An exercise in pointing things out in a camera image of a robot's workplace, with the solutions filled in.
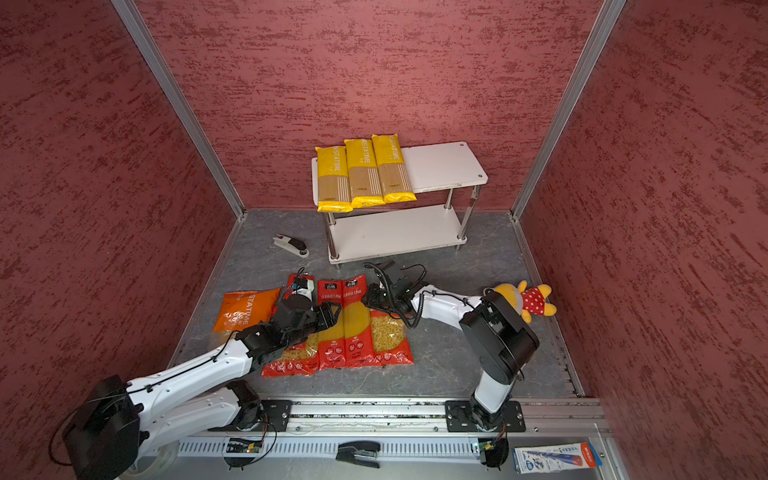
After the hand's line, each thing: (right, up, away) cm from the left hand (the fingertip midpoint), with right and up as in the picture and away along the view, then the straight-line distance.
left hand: (335, 314), depth 83 cm
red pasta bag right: (+16, -8, 0) cm, 18 cm away
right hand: (+8, +1, +5) cm, 9 cm away
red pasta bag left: (-9, -11, -3) cm, 15 cm away
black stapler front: (+9, -29, -15) cm, 34 cm away
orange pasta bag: (-29, 0, +4) cm, 29 cm away
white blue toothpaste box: (+56, -30, -15) cm, 65 cm away
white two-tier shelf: (+31, +39, 0) cm, 50 cm away
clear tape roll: (-36, -29, -14) cm, 48 cm away
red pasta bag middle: (+4, -8, -1) cm, 9 cm away
